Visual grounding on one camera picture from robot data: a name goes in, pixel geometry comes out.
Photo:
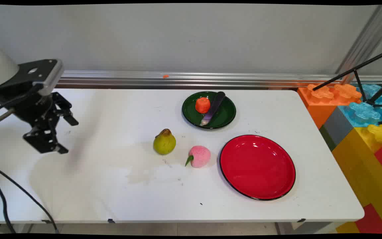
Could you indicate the grey giant building block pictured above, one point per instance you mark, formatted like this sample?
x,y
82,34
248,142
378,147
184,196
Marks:
x,y
337,126

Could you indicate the pink toy peach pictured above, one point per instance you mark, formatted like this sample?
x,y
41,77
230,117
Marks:
x,y
200,156

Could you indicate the blue giant building block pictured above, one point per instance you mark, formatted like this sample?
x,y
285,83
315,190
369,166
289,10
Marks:
x,y
365,114

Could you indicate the yellow giant building block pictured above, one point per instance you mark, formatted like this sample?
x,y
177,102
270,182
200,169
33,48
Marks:
x,y
360,166

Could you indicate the dark green building block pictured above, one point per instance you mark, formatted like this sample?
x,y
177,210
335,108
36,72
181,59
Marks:
x,y
327,137

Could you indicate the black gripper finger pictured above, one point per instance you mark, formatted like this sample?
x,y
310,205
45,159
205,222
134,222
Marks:
x,y
45,141
65,109

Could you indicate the slanted aluminium post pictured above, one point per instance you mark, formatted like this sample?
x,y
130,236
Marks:
x,y
365,41

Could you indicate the horizontal aluminium rail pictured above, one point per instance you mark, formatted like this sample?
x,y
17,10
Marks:
x,y
211,80

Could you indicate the orange toy fruit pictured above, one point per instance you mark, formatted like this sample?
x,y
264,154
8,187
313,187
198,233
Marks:
x,y
203,105

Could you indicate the dark green plate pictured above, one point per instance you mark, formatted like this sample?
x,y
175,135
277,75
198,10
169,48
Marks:
x,y
225,114

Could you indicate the green toy pear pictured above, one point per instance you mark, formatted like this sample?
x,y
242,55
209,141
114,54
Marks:
x,y
164,143

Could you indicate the red plate black rim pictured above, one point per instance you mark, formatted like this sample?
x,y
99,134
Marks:
x,y
257,167

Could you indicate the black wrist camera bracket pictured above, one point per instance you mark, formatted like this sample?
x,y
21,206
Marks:
x,y
40,74

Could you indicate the purple toy eggplant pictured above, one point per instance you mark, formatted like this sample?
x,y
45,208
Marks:
x,y
213,108

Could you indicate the black tripod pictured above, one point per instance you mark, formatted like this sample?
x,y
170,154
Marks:
x,y
366,66

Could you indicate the orange giant building block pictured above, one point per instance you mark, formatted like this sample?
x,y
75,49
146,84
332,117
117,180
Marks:
x,y
317,108

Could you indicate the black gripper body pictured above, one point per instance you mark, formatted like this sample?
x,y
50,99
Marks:
x,y
25,106

